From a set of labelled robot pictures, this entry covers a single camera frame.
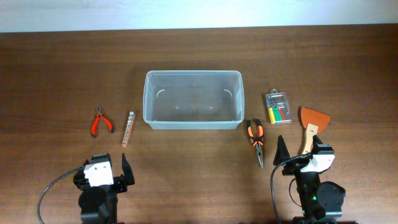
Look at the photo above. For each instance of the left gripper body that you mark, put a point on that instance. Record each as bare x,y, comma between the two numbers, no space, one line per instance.
118,186

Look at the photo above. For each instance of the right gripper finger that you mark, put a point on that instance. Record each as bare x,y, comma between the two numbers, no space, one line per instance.
317,142
282,153

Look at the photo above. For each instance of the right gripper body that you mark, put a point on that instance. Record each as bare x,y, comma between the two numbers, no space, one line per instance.
294,166

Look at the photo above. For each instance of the orange scraper with wooden handle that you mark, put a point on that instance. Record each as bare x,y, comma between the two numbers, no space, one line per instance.
313,122

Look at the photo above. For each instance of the orange-handled needle-nose pliers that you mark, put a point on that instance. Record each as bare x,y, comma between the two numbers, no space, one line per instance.
257,141

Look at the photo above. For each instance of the clear screwdriver bit case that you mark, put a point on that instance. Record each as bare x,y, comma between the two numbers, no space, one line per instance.
278,107

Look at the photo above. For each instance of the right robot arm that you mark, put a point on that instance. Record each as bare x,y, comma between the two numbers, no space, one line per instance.
320,202

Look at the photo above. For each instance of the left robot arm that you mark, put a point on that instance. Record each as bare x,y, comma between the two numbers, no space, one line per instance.
99,188

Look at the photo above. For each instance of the clear plastic container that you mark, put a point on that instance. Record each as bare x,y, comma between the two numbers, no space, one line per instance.
193,99

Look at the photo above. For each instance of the orange socket bit rail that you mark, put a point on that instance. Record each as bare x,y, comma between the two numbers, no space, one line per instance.
128,129

